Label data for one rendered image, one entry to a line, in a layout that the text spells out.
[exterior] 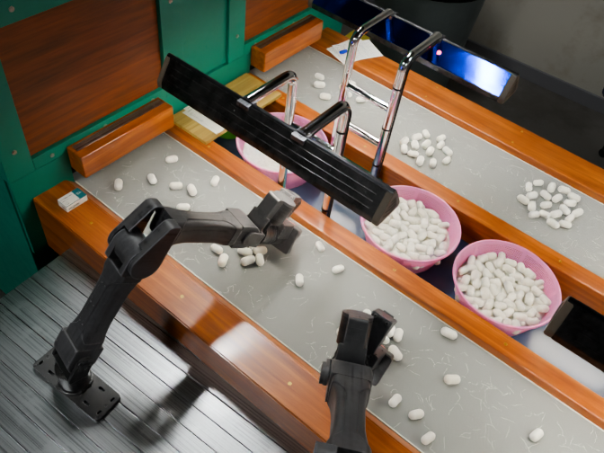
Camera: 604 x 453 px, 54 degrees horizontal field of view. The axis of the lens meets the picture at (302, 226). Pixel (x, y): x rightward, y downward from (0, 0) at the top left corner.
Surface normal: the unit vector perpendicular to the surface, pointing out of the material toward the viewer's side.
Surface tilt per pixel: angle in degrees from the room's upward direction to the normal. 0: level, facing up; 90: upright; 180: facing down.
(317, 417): 0
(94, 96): 90
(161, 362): 0
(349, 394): 30
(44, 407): 0
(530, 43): 90
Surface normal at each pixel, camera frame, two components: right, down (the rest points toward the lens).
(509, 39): -0.58, 0.57
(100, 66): 0.77, 0.53
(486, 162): 0.11, -0.65
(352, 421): 0.18, -0.93
